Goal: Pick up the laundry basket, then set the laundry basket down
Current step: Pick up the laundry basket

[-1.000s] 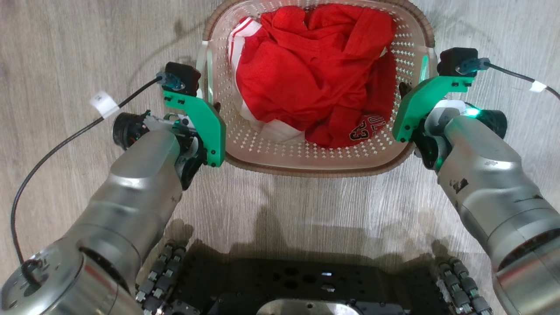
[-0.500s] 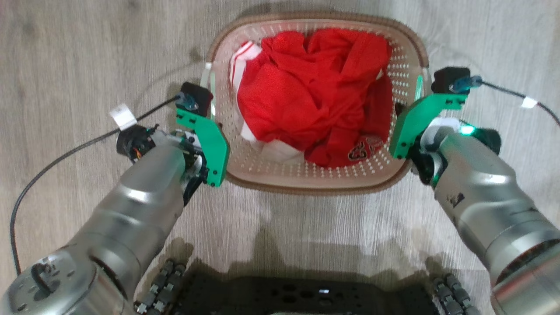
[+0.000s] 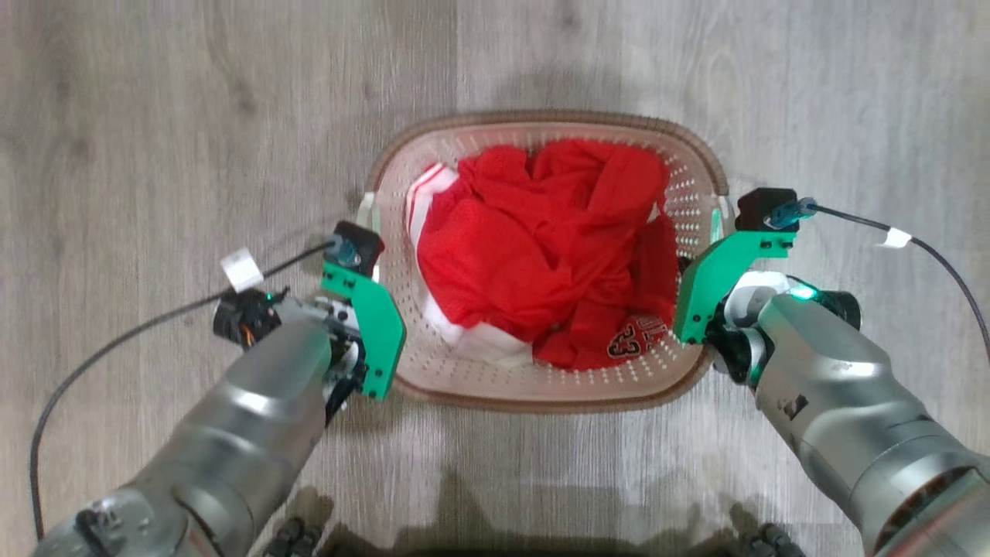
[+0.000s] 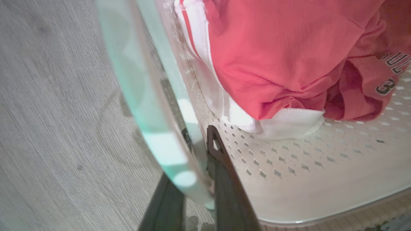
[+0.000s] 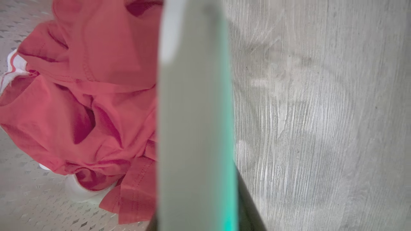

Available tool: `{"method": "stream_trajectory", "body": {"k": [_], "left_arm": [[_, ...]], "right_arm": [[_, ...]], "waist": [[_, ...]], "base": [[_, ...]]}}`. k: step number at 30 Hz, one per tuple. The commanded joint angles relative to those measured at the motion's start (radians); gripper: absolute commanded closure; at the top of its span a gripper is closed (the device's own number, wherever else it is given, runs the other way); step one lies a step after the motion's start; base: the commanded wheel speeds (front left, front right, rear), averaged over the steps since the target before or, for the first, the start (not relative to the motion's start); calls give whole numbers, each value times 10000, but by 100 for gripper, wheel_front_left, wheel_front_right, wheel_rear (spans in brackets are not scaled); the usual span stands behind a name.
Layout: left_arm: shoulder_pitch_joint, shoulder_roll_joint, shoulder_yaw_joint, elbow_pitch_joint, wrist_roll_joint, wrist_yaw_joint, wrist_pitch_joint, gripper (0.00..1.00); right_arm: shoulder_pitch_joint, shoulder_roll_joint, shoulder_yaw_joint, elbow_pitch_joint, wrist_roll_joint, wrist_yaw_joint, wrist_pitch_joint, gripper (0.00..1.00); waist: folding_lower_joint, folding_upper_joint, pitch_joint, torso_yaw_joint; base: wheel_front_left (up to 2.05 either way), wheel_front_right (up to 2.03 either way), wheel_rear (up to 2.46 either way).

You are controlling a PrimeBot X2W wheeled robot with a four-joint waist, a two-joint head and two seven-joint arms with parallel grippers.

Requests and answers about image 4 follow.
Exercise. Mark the white perforated plastic laundry basket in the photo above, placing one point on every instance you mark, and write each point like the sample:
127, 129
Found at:
308, 179

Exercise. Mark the red and white sports jersey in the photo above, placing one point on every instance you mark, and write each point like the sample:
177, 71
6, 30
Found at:
273, 61

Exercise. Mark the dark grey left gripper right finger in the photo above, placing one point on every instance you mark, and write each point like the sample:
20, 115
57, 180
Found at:
229, 195

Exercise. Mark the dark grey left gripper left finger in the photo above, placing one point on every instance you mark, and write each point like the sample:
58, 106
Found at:
163, 208

